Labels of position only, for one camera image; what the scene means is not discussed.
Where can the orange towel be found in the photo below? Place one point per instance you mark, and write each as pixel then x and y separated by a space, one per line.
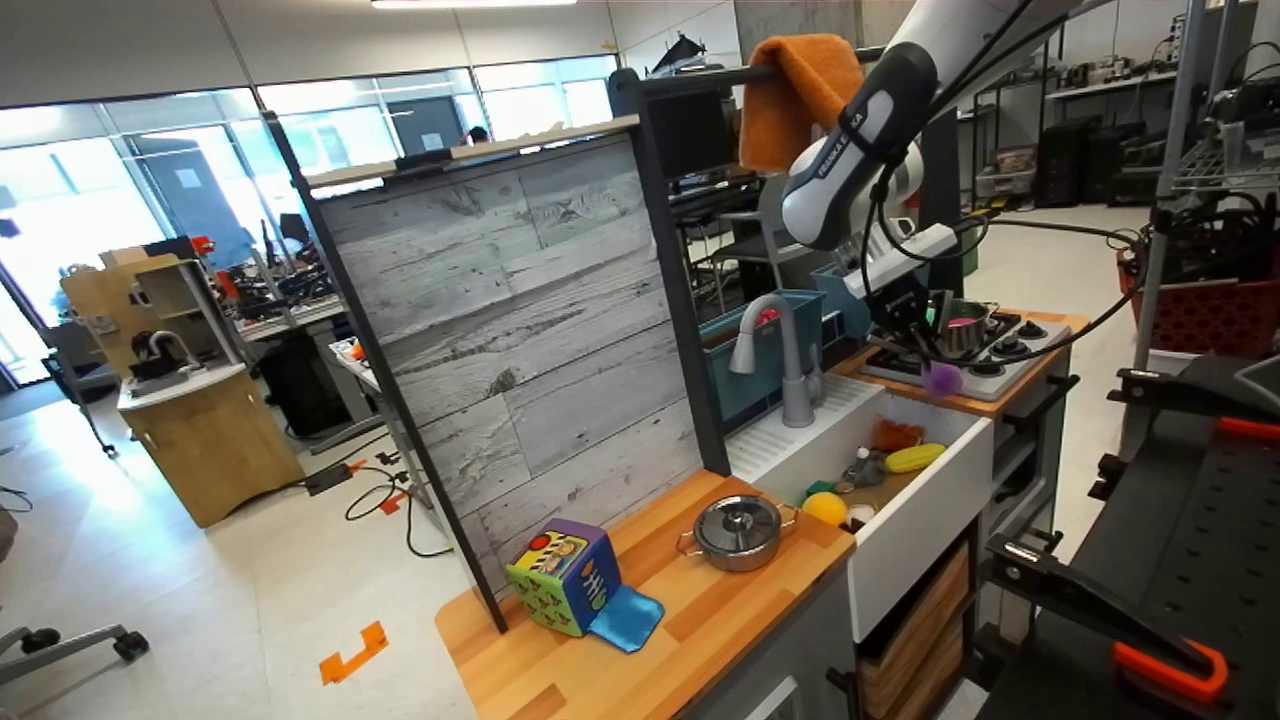
pixel 786 104

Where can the wooden toy kitchen counter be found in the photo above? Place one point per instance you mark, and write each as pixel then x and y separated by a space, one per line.
pixel 692 615

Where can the small metal bowl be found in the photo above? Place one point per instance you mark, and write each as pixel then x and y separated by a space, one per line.
pixel 738 531

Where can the colourful soft cube toy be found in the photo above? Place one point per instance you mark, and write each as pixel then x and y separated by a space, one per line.
pixel 564 574

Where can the grey wood backsplash panel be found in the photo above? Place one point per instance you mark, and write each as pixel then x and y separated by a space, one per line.
pixel 534 332

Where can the purple plush toy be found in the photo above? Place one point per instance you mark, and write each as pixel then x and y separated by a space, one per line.
pixel 946 382

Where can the grey toy stove top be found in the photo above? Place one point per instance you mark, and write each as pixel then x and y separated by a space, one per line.
pixel 1023 342

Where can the steel cooking pot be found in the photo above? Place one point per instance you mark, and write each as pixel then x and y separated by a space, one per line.
pixel 982 337

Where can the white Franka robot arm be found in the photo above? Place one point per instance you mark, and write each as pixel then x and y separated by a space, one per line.
pixel 852 144

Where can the yellow green plush pineapple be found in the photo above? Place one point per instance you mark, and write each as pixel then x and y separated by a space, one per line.
pixel 825 507

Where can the black kitchen frame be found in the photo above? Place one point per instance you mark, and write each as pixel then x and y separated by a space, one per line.
pixel 681 264

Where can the red crate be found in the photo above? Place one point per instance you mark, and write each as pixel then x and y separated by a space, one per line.
pixel 1203 317

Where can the grey chair base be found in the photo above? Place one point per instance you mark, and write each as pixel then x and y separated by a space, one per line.
pixel 65 647

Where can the teal storage bin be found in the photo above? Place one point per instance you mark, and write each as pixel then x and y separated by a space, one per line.
pixel 842 300
pixel 720 382

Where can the grey toy faucet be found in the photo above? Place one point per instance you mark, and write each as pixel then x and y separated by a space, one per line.
pixel 796 375

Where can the plywood cabinet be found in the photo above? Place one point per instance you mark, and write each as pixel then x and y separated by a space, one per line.
pixel 202 441

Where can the white toy sink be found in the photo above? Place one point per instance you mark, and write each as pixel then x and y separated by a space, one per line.
pixel 920 523

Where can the yellow toy banana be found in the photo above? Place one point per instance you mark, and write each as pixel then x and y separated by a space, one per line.
pixel 913 458

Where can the grey small toy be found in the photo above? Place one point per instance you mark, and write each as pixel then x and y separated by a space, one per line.
pixel 865 471

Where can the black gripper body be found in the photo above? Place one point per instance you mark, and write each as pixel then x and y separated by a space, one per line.
pixel 941 317

